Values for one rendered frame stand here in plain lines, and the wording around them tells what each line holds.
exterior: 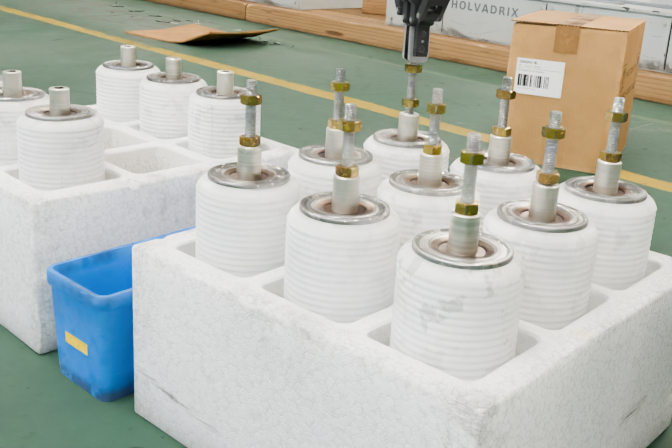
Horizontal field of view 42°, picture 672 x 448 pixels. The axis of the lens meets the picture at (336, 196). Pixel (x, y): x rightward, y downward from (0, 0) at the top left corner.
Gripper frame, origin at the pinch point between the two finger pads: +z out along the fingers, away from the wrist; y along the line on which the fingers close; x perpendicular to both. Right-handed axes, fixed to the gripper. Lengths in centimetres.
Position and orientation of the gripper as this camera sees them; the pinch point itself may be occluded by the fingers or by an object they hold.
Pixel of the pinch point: (416, 43)
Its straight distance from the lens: 94.9
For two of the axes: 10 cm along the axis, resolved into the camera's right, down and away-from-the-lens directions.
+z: -0.5, 9.5, 3.1
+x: 9.5, -0.5, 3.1
